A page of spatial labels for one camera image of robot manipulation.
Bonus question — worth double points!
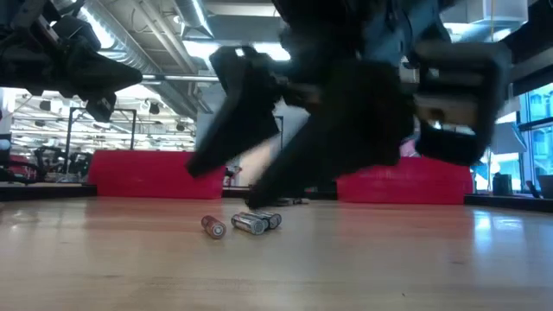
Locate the silver ventilation duct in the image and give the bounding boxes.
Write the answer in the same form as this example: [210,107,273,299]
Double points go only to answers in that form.
[81,0,204,120]

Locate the white ceiling air unit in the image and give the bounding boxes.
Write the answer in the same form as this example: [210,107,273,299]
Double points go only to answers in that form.
[440,0,531,42]

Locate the white angled board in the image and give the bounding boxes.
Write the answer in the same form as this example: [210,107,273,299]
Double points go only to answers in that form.
[492,123,529,156]

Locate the cream door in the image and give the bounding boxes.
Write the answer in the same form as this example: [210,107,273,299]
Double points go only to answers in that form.
[236,142,277,187]

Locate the red plastic bin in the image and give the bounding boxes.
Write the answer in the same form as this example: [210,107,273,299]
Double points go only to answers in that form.
[87,149,227,200]
[335,155,474,206]

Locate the black metal stand frame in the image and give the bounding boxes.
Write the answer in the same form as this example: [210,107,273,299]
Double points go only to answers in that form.
[64,106,138,174]
[271,114,285,151]

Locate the red background object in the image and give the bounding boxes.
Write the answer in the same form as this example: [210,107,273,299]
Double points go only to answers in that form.
[7,153,35,181]

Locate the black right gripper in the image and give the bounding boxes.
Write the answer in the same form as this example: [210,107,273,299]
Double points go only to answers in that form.
[388,38,513,168]

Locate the small black box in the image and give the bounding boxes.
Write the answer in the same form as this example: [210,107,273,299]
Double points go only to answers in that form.
[492,172,514,197]

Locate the long ceiling light tube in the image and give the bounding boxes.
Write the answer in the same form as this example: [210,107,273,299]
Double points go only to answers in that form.
[140,73,221,83]

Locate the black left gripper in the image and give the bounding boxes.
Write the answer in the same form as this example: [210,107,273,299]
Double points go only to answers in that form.
[0,25,143,124]

